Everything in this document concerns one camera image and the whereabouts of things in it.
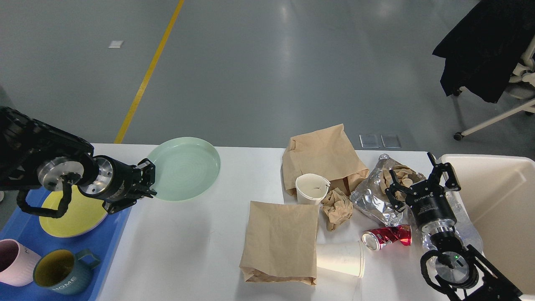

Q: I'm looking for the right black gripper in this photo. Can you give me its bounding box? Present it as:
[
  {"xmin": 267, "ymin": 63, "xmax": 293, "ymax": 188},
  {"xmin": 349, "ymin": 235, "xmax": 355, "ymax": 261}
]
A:
[{"xmin": 385, "ymin": 152, "xmax": 461, "ymax": 233}]

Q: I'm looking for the mint green plate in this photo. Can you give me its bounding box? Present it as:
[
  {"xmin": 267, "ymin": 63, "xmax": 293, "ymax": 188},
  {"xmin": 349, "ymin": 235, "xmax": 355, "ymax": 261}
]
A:
[{"xmin": 148, "ymin": 137, "xmax": 221, "ymax": 202}]

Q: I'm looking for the brown paper in foil bag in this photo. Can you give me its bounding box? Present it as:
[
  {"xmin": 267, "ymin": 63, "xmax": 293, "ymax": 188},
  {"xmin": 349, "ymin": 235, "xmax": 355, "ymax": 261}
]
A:
[{"xmin": 380, "ymin": 165, "xmax": 426, "ymax": 194}]

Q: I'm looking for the crushed red soda can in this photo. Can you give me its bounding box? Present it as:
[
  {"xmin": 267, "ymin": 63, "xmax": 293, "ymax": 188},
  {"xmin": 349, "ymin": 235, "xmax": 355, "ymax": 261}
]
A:
[{"xmin": 361, "ymin": 224, "xmax": 412, "ymax": 251}]

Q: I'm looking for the upright white paper cup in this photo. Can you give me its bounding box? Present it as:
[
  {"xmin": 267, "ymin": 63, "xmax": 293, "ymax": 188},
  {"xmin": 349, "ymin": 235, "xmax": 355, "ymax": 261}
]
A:
[{"xmin": 296, "ymin": 173, "xmax": 331, "ymax": 206}]

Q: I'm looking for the silver foil bag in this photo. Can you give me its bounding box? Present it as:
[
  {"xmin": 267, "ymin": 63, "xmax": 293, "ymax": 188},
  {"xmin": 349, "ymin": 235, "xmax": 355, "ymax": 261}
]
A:
[{"xmin": 350, "ymin": 154, "xmax": 406, "ymax": 227}]

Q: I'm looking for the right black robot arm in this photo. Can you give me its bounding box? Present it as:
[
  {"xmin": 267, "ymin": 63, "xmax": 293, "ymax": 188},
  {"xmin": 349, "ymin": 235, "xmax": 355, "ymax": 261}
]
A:
[{"xmin": 385, "ymin": 153, "xmax": 522, "ymax": 301}]

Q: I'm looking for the pink ribbed mug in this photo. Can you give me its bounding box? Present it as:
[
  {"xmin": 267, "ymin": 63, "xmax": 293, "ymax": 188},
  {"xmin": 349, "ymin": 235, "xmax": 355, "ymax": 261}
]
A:
[{"xmin": 0, "ymin": 239, "xmax": 41, "ymax": 286}]

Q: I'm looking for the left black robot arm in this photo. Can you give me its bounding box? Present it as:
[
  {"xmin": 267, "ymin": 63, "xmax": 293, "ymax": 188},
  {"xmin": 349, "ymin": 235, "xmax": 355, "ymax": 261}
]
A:
[{"xmin": 0, "ymin": 106, "xmax": 157, "ymax": 218}]

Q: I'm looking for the floor outlet plate right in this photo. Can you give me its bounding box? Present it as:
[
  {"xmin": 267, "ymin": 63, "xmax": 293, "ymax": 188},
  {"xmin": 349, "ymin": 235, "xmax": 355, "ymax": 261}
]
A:
[{"xmin": 380, "ymin": 134, "xmax": 402, "ymax": 149}]

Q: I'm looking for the floor outlet plate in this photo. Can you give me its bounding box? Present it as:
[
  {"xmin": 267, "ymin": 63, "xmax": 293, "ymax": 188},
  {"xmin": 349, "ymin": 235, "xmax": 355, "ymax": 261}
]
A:
[
  {"xmin": 359, "ymin": 135, "xmax": 381, "ymax": 149},
  {"xmin": 380, "ymin": 134, "xmax": 402, "ymax": 149}
]

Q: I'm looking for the yellow plate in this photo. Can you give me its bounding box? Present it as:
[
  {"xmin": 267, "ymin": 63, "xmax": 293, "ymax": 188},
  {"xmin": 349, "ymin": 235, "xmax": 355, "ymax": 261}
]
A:
[{"xmin": 38, "ymin": 186, "xmax": 108, "ymax": 238}]

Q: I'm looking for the floor outlet plate left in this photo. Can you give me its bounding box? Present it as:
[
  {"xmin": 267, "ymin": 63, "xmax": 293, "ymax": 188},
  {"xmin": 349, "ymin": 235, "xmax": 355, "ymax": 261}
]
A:
[{"xmin": 359, "ymin": 135, "xmax": 381, "ymax": 149}]

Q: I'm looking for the crumpled brown paper ball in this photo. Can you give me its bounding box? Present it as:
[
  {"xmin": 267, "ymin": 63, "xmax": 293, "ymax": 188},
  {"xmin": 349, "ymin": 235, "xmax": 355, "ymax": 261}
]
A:
[{"xmin": 320, "ymin": 187, "xmax": 353, "ymax": 231}]

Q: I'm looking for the flat brown paper bag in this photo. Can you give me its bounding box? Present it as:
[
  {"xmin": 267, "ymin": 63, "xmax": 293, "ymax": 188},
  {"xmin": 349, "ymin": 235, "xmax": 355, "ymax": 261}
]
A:
[{"xmin": 239, "ymin": 201, "xmax": 319, "ymax": 286}]

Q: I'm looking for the lying white paper cup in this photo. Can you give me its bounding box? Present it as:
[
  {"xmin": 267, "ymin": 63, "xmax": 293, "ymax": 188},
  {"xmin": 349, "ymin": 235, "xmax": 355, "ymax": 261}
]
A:
[{"xmin": 316, "ymin": 241, "xmax": 365, "ymax": 278}]

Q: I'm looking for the black jacket on chair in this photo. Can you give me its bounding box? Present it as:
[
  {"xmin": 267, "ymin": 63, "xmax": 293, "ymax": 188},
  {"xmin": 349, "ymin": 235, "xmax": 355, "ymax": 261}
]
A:
[{"xmin": 433, "ymin": 0, "xmax": 535, "ymax": 103}]

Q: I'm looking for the crumpled large brown paper bag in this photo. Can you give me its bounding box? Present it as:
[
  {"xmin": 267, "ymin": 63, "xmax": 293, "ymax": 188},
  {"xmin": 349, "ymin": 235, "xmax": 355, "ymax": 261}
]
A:
[{"xmin": 282, "ymin": 124, "xmax": 369, "ymax": 196}]

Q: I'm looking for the blue plastic tray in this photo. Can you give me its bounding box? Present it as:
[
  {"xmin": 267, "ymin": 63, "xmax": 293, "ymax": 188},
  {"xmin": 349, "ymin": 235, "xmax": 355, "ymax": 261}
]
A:
[{"xmin": 0, "ymin": 208, "xmax": 130, "ymax": 301}]

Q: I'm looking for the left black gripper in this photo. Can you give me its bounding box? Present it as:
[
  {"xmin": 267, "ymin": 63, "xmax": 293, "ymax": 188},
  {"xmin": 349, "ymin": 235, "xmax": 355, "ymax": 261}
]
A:
[{"xmin": 78, "ymin": 156, "xmax": 157, "ymax": 214}]

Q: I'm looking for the beige plastic bin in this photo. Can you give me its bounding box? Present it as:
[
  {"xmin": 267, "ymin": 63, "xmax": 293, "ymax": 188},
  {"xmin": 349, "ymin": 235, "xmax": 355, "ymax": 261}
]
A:
[{"xmin": 440, "ymin": 154, "xmax": 535, "ymax": 301}]

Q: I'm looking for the teal mug yellow inside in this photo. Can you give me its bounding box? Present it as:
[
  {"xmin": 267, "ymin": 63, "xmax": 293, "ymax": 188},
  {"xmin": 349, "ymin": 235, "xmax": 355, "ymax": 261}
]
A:
[{"xmin": 33, "ymin": 248, "xmax": 101, "ymax": 296}]

